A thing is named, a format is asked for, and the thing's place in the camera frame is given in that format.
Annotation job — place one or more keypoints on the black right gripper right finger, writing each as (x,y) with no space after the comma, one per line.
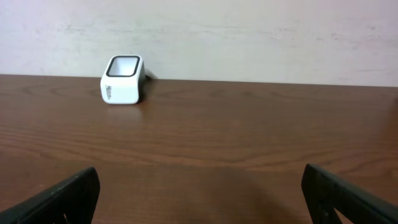
(326,195)

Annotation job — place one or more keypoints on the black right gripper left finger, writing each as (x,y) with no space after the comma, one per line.
(72,200)

